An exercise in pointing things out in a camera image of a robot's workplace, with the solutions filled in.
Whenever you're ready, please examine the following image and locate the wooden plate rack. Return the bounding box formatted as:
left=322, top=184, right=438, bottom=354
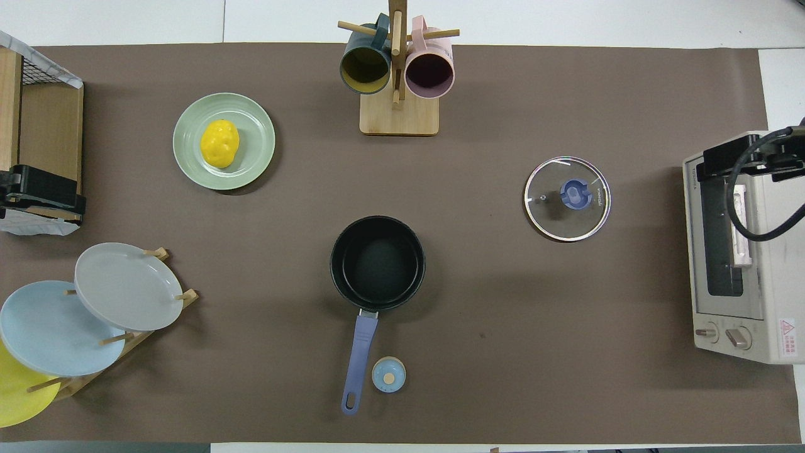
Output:
left=26, top=247, right=199, bottom=400

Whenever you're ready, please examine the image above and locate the beige toaster oven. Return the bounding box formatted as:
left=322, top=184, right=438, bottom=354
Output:
left=682, top=130, right=805, bottom=366

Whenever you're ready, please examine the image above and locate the pale green plate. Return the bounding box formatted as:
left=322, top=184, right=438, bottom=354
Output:
left=172, top=92, right=276, bottom=191

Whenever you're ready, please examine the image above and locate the brown table mat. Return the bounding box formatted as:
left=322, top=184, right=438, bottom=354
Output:
left=0, top=42, right=802, bottom=445

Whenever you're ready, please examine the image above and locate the glass lid blue knob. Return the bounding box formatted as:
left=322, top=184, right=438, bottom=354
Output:
left=523, top=156, right=611, bottom=243

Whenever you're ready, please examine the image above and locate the wooden mug tree stand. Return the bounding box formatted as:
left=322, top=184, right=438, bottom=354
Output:
left=338, top=0, right=460, bottom=137

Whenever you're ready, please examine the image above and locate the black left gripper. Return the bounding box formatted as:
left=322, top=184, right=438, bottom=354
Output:
left=0, top=165, right=87, bottom=218

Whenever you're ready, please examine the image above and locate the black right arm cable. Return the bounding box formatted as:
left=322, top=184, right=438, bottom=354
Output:
left=726, top=126, right=805, bottom=242

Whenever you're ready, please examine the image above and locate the yellow lemon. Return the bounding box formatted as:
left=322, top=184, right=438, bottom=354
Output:
left=200, top=120, right=241, bottom=168

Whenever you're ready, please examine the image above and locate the yellow plate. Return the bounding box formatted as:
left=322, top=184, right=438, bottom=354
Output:
left=0, top=340, right=62, bottom=428

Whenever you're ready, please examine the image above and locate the black pot blue handle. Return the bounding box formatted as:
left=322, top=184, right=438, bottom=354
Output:
left=330, top=216, right=426, bottom=416

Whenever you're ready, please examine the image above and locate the pink mug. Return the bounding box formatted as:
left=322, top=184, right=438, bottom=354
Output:
left=404, top=16, right=455, bottom=100

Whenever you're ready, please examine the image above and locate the dark teal mug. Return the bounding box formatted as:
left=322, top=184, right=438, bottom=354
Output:
left=340, top=14, right=393, bottom=96

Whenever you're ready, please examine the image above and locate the dark wooden shelf board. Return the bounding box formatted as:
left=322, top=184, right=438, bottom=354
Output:
left=18, top=82, right=84, bottom=222

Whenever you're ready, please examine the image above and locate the grey plate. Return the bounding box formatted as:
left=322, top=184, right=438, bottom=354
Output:
left=74, top=243, right=184, bottom=332

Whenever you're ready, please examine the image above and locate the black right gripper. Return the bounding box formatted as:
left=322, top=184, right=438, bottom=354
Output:
left=703, top=129, right=805, bottom=184

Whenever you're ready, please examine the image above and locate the light blue plate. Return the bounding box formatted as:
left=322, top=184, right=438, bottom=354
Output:
left=0, top=281, right=126, bottom=378

